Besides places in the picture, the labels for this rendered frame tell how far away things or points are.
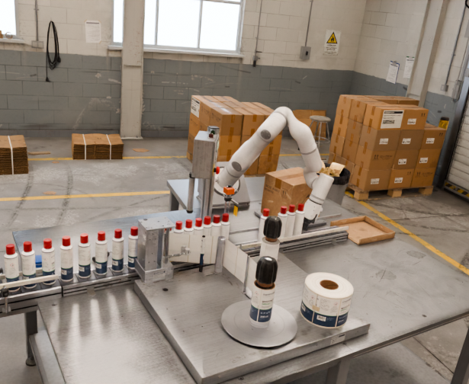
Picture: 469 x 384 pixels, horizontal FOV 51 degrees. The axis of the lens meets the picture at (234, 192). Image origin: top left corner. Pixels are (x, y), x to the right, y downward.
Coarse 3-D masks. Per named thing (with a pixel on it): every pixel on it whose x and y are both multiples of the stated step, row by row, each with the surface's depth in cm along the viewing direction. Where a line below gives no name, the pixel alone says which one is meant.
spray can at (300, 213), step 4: (300, 204) 271; (300, 208) 270; (296, 212) 271; (300, 212) 270; (304, 212) 272; (296, 216) 272; (300, 216) 271; (296, 220) 272; (300, 220) 272; (296, 224) 273; (300, 224) 272; (296, 228) 273; (300, 228) 274; (296, 232) 274; (300, 232) 275
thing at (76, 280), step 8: (304, 232) 286; (336, 232) 290; (344, 232) 292; (296, 240) 275; (248, 248) 259; (256, 248) 260; (112, 272) 224; (120, 272) 225; (128, 272) 225; (72, 280) 214; (80, 280) 215; (88, 280) 216
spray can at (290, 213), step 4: (292, 208) 267; (288, 212) 268; (292, 212) 268; (288, 216) 268; (292, 216) 268; (288, 220) 269; (292, 220) 268; (288, 224) 269; (292, 224) 270; (288, 228) 270; (292, 228) 271; (288, 232) 271; (292, 232) 272; (284, 236) 272; (288, 236) 272
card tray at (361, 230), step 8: (360, 216) 321; (336, 224) 311; (344, 224) 315; (352, 224) 316; (360, 224) 317; (368, 224) 319; (376, 224) 315; (352, 232) 304; (360, 232) 305; (368, 232) 306; (376, 232) 308; (384, 232) 309; (392, 232) 301; (352, 240) 293; (360, 240) 288; (368, 240) 292; (376, 240) 296
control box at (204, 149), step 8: (200, 136) 232; (216, 136) 236; (200, 144) 228; (208, 144) 228; (216, 144) 233; (200, 152) 229; (208, 152) 229; (216, 152) 238; (200, 160) 231; (208, 160) 230; (216, 160) 244; (192, 168) 232; (200, 168) 232; (208, 168) 232; (192, 176) 234; (200, 176) 233; (208, 176) 233
